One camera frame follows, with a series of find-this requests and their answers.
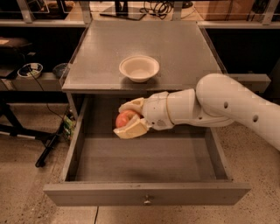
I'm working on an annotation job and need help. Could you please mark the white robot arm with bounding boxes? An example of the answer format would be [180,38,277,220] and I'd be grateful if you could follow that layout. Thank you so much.
[114,73,280,150]

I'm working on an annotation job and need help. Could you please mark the dark small bowl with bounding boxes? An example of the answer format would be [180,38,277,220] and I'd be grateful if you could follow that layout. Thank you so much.
[52,63,68,78]

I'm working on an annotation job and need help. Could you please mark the red apple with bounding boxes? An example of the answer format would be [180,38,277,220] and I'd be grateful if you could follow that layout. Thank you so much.
[115,109,141,128]

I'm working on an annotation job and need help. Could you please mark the black stand leg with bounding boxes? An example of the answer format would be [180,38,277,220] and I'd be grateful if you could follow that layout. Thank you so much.
[0,99,64,168]

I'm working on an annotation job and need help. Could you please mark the green small object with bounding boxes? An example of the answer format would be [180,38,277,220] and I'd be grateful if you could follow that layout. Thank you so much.
[63,115,75,143]

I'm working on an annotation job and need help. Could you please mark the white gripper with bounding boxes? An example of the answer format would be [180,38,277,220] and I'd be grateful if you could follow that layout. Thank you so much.
[114,92,174,139]

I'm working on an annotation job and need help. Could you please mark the black coiled cables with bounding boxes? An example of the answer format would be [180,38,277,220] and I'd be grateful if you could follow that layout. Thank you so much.
[139,0,174,20]

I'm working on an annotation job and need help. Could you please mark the metal drawer knob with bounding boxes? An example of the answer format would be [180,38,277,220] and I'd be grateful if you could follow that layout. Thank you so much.
[143,194,152,206]

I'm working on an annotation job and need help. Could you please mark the black monitor stand base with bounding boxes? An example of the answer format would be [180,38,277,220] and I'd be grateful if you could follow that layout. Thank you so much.
[100,0,145,21]

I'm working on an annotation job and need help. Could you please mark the grey low shelf bench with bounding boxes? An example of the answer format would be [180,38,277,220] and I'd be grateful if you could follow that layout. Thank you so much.
[0,73,61,92]

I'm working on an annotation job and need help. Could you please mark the white paper bowl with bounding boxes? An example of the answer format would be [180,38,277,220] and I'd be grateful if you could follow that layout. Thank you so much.
[119,55,159,83]

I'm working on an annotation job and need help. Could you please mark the grey open top drawer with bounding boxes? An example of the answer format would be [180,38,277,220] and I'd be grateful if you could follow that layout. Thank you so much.
[44,96,250,207]

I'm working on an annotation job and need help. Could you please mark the black cable on floor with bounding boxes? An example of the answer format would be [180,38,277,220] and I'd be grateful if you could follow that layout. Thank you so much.
[27,66,69,121]

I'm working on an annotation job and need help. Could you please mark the grey cabinet with counter top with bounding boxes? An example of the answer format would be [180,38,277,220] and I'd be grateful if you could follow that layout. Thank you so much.
[62,21,225,116]

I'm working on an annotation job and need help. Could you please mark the white bowl with cables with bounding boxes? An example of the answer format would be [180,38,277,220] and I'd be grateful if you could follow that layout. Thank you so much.
[17,63,43,79]

